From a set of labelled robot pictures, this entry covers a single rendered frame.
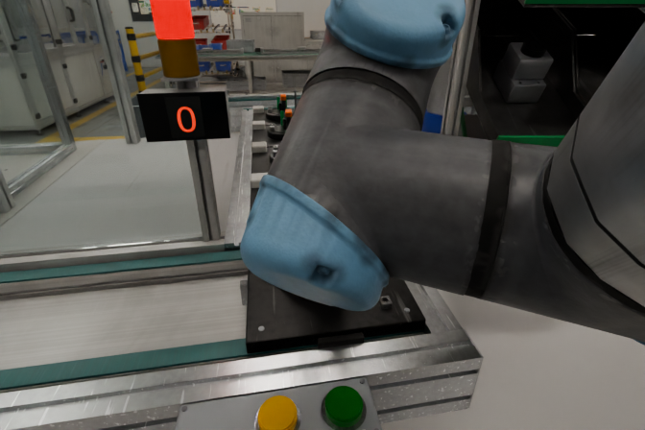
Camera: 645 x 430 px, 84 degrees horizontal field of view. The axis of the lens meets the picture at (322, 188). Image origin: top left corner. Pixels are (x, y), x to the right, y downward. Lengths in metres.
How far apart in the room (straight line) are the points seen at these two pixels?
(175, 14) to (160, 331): 0.45
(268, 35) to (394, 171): 7.64
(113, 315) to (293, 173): 0.55
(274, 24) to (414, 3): 7.57
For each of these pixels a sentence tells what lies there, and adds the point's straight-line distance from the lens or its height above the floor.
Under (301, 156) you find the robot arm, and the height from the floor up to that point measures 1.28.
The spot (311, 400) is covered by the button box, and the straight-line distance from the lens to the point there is 0.46.
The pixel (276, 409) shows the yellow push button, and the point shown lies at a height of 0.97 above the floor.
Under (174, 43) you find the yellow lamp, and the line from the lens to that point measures 0.56.
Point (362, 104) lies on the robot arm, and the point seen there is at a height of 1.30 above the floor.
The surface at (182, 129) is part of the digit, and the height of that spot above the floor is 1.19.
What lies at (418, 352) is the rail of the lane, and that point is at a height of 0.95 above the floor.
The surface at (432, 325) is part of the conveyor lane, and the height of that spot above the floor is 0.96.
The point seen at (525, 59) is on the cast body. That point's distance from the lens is 0.56.
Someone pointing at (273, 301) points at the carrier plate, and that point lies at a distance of 0.54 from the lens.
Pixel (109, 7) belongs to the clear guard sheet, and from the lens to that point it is 0.63.
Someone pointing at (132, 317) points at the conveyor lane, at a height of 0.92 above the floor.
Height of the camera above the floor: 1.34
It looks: 26 degrees down
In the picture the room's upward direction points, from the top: straight up
